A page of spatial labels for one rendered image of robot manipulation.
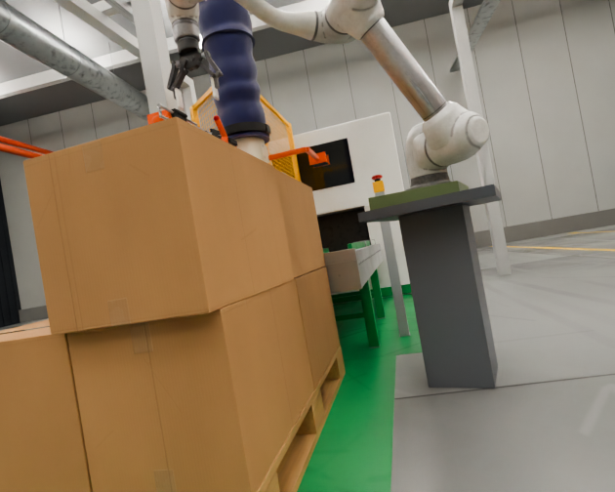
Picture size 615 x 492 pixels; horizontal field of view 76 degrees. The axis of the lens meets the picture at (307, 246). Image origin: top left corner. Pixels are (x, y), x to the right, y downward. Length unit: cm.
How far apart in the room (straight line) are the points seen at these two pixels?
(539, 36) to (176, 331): 1236
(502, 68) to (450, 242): 1074
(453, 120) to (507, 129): 1025
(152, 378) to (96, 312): 19
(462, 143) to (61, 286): 128
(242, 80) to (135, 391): 129
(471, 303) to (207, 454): 110
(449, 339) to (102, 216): 130
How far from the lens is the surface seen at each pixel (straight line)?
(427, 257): 164
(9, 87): 1311
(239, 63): 184
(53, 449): 121
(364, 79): 1170
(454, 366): 172
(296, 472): 128
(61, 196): 102
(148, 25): 363
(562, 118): 1230
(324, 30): 166
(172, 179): 85
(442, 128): 154
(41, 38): 872
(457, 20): 543
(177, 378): 94
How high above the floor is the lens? 63
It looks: 1 degrees up
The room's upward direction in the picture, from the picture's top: 10 degrees counter-clockwise
